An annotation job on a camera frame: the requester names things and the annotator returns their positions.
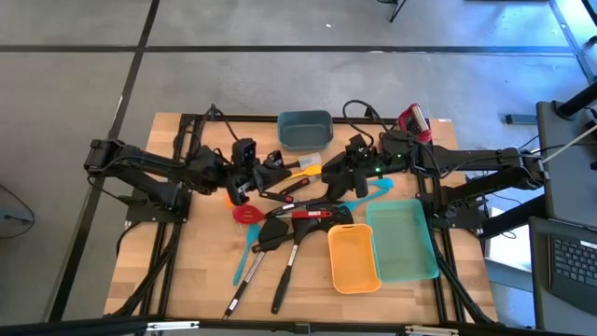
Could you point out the blue silicone spatula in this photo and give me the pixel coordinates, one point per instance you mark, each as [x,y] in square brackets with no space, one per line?
[253,232]
[384,183]

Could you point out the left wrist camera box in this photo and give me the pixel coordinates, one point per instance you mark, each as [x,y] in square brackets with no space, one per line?
[244,151]

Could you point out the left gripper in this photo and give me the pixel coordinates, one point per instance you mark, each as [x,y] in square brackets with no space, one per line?
[240,186]

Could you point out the black spoon white label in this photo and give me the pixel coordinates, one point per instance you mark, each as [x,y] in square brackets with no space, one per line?
[281,289]

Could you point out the black pole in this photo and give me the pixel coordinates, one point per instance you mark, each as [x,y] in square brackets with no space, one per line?
[578,100]

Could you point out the black slotted turner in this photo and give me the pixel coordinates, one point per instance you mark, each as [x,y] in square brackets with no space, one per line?
[342,217]

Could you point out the grey office desk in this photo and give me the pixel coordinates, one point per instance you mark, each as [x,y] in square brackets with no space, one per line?
[564,177]

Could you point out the black crossbeam silver brackets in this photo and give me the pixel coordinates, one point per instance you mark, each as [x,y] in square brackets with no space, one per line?
[93,326]

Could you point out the orange plastic bin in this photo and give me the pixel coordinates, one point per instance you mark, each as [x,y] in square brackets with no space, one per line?
[353,261]

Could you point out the silver floor rail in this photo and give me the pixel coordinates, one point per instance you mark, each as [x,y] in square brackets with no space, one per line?
[573,42]

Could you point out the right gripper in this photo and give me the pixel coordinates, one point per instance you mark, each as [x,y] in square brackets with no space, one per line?
[364,175]

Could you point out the red box grater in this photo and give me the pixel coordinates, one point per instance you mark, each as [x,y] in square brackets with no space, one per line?
[415,122]

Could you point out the teal plastic tray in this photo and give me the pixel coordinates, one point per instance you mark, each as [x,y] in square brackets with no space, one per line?
[403,242]

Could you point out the black tripod leg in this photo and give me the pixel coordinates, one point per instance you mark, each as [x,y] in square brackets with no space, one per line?
[396,10]

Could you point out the yellow silicone spatula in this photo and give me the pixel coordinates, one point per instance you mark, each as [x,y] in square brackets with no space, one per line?
[310,172]

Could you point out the blue-grey plastic bin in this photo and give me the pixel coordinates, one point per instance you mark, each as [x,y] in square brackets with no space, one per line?
[305,133]

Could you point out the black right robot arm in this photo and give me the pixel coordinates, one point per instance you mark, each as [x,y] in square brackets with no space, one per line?
[466,158]

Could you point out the dark grey laptop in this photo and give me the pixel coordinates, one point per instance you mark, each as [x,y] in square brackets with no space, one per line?
[571,261]

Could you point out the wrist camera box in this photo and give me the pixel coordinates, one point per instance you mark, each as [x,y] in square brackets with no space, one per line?
[244,151]
[358,145]

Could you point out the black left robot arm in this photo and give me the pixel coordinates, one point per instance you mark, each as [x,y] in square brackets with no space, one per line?
[140,159]

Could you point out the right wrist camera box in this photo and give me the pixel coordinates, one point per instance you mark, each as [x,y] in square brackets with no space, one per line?
[358,145]

